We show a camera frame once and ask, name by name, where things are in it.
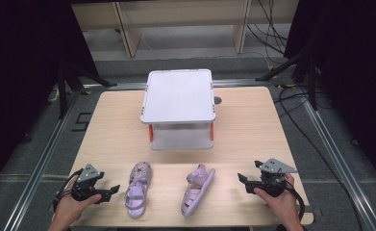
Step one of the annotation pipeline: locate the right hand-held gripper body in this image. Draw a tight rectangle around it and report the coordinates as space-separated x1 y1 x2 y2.
254 157 299 198

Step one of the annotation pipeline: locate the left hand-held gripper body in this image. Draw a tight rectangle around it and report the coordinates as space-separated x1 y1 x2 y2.
70 163 113 204

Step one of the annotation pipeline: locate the purple sandal with charms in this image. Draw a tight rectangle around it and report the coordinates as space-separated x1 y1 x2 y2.
124 161 154 219

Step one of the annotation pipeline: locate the plain purple sandal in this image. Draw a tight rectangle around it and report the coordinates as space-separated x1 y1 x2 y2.
180 164 216 218

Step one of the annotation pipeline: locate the person's right hand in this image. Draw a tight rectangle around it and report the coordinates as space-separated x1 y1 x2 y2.
253 172 301 225

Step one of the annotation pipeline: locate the person's left hand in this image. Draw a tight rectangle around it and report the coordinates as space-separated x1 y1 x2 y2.
51 192 103 225

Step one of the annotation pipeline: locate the black metal stand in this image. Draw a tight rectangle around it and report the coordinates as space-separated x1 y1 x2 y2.
255 44 319 112
56 61 118 120

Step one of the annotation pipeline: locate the black curtain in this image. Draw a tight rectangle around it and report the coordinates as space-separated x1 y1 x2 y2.
0 0 100 200
285 0 376 191

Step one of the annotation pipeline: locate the light wooden bench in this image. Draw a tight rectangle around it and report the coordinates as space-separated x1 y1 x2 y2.
70 0 300 59

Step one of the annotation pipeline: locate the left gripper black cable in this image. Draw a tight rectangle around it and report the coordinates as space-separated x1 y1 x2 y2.
52 168 84 213

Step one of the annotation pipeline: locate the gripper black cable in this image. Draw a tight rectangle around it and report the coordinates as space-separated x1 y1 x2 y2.
52 168 84 213
284 179 307 222

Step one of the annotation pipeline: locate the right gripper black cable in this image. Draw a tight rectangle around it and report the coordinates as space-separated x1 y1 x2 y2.
284 179 307 222

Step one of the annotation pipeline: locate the black floor cable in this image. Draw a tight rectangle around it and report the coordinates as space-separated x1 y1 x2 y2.
272 86 366 231

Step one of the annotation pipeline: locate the metal floor rail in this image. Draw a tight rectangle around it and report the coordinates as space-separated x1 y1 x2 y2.
299 90 376 231
2 89 85 231

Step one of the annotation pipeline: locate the bundle of black cables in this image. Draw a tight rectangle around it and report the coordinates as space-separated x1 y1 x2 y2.
245 0 289 65

